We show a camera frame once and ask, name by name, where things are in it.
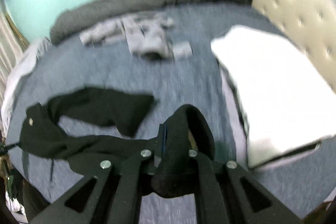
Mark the white folded clothes stack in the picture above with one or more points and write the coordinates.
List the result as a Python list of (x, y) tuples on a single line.
[(285, 103)]

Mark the wooden pole by curtain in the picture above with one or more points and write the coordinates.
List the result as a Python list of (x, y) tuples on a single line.
[(23, 41)]

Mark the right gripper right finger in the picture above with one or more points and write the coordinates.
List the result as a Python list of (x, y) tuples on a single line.
[(226, 193)]

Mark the light grey blanket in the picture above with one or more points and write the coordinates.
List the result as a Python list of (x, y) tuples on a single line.
[(23, 68)]

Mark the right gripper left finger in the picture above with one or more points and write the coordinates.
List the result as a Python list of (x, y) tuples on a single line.
[(108, 194)]

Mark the beige striped curtain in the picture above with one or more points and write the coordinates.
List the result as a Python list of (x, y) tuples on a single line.
[(11, 51)]

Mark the black fleece-lined pants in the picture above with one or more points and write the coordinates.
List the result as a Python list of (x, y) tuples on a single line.
[(186, 128)]

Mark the blue patterned bed sheet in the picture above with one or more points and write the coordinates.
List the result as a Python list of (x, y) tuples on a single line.
[(301, 185)]

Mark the grey knit garment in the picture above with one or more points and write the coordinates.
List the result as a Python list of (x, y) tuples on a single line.
[(144, 32)]

